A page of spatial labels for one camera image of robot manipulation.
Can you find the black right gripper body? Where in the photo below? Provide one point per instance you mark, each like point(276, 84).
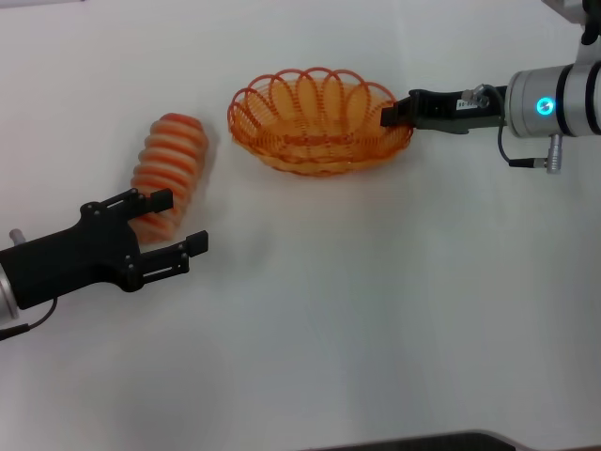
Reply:
point(446, 113)

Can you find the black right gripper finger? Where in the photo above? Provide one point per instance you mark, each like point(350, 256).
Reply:
point(396, 116)

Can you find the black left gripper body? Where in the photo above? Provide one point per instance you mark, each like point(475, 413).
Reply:
point(61, 258)

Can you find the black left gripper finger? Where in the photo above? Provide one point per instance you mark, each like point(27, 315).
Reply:
point(162, 200)
point(198, 243)

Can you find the orange striped bread loaf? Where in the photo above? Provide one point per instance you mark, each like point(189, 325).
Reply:
point(171, 160)

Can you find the orange woven plastic basket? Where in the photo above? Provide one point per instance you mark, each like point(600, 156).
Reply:
point(310, 136)

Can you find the metal socket on right arm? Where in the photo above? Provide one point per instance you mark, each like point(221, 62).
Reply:
point(555, 155)

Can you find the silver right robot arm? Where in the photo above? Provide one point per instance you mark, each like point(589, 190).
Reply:
point(568, 103)

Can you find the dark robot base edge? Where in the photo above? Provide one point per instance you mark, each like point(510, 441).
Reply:
point(413, 441)

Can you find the metal plug on right gripper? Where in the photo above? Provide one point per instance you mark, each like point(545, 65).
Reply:
point(481, 96)

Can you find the metal plug on gripper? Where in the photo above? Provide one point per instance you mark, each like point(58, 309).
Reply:
point(16, 236)
point(481, 96)

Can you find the metal plug on left gripper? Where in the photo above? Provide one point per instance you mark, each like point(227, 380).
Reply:
point(16, 236)

